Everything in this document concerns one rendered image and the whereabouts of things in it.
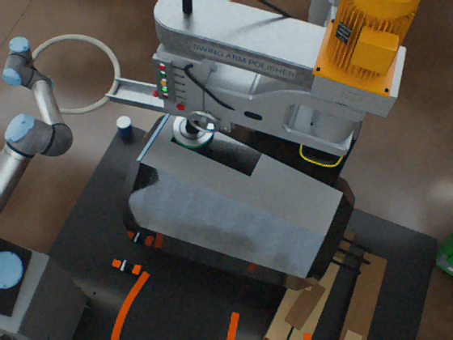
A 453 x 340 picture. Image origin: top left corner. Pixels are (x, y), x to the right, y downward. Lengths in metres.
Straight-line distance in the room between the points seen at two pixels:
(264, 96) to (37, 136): 0.89
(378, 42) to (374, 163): 2.21
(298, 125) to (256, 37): 0.51
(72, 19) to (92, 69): 0.61
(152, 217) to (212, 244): 0.34
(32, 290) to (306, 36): 1.65
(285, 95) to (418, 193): 1.96
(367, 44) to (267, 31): 0.46
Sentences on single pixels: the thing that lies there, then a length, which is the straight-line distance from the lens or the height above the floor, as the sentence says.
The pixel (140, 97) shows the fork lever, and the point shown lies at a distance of 2.58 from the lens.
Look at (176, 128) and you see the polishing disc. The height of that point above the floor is 0.90.
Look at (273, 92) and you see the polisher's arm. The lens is 2.01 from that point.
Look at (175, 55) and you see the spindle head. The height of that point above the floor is 1.58.
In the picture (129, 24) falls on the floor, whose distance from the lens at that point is 4.37.
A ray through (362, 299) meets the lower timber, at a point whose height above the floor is 0.10.
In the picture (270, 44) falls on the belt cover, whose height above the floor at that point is 1.74.
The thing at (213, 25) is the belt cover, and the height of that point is 1.74.
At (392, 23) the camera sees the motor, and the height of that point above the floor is 2.04.
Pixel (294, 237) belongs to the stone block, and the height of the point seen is 0.82.
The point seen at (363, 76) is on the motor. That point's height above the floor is 1.78.
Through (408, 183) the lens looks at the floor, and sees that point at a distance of 3.75.
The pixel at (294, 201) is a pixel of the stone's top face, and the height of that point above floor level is 0.87.
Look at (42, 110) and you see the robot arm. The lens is 2.18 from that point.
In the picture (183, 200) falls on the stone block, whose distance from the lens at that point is 2.55.
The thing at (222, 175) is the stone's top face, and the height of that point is 0.87.
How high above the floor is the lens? 3.12
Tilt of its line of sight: 63 degrees down
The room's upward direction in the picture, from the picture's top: 3 degrees clockwise
